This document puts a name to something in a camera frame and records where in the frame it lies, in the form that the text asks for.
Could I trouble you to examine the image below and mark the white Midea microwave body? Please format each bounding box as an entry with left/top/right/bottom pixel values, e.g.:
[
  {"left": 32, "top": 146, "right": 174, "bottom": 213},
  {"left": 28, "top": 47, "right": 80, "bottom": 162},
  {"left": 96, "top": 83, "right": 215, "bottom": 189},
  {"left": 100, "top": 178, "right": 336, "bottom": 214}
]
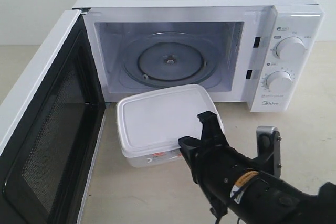
[{"left": 73, "top": 0, "right": 324, "bottom": 112}]

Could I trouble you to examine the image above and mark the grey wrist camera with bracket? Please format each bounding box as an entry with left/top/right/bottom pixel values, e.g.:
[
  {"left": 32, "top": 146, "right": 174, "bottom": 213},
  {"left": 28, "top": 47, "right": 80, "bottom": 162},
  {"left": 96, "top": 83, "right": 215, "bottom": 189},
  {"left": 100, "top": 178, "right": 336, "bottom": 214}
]
[{"left": 256, "top": 126, "right": 282, "bottom": 178}]

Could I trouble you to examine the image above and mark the clear lidded plastic container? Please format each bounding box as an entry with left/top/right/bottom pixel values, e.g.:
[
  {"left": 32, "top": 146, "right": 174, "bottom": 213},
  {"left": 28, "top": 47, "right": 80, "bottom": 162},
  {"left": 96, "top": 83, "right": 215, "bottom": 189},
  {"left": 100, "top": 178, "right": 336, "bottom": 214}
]
[{"left": 116, "top": 84, "right": 218, "bottom": 168}]

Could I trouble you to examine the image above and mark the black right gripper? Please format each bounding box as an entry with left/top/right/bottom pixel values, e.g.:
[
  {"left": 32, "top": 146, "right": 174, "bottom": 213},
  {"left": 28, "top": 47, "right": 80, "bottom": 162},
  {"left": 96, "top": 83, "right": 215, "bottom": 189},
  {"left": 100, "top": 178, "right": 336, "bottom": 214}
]
[{"left": 178, "top": 111, "right": 260, "bottom": 208}]

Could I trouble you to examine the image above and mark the white microwave door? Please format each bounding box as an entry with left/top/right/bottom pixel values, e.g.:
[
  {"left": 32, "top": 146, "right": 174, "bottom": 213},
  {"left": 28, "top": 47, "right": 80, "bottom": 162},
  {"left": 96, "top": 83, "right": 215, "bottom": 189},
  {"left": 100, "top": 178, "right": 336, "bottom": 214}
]
[{"left": 1, "top": 9, "right": 106, "bottom": 223}]

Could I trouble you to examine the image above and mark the glass microwave turntable plate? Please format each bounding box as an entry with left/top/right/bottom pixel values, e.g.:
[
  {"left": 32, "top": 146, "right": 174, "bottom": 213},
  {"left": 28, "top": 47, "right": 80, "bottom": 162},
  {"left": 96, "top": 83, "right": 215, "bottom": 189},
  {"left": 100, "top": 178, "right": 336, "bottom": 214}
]
[{"left": 120, "top": 32, "right": 219, "bottom": 88}]

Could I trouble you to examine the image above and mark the lower white timer knob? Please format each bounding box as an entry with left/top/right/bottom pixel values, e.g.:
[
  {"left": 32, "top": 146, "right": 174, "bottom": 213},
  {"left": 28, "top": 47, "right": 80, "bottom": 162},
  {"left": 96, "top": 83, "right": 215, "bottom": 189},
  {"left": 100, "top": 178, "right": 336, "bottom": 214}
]
[{"left": 265, "top": 71, "right": 292, "bottom": 92}]

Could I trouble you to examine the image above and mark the upper white power knob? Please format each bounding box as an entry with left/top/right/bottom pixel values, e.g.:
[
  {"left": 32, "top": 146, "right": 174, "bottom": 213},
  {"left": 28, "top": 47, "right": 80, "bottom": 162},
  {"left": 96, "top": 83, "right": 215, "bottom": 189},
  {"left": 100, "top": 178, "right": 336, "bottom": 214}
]
[{"left": 276, "top": 37, "right": 306, "bottom": 61}]

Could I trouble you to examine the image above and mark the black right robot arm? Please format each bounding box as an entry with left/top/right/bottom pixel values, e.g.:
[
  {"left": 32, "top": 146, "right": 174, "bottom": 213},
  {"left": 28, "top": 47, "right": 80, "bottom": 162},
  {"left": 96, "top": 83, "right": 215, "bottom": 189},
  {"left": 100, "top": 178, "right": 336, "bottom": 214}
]
[{"left": 178, "top": 111, "right": 335, "bottom": 223}]

